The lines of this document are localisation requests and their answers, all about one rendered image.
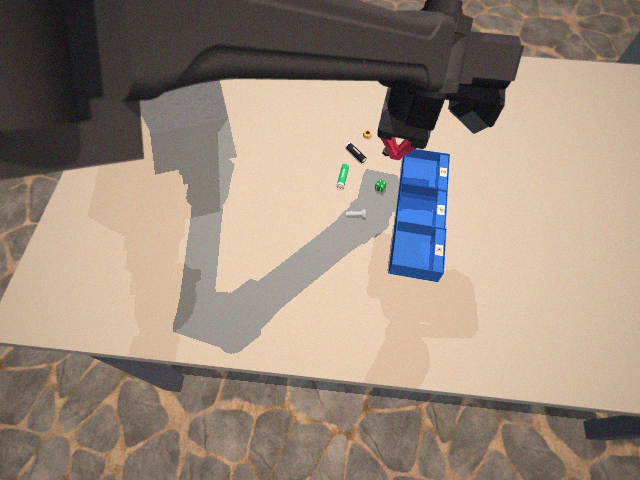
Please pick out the blue rack of three bins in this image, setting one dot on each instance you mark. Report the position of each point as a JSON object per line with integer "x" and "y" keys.
{"x": 421, "y": 210}

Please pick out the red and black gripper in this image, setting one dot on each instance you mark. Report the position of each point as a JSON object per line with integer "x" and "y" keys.
{"x": 392, "y": 124}

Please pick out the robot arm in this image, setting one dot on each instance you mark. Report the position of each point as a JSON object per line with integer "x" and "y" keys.
{"x": 125, "y": 51}

